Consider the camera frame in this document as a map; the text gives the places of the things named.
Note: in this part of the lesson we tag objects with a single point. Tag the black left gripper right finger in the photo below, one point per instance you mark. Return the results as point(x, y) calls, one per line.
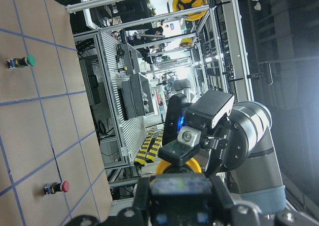
point(232, 212)

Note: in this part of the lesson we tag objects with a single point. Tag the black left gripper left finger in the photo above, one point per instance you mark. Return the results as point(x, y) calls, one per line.
point(138, 214)

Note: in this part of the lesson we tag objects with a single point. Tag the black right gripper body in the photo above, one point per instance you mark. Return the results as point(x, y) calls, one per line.
point(197, 130)

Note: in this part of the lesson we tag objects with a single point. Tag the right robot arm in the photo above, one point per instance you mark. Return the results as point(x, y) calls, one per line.
point(230, 136)

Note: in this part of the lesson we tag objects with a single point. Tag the red push button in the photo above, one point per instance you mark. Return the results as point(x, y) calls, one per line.
point(54, 187)

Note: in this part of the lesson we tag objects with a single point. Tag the yellow hard hat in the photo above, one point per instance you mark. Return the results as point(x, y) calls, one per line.
point(178, 5)

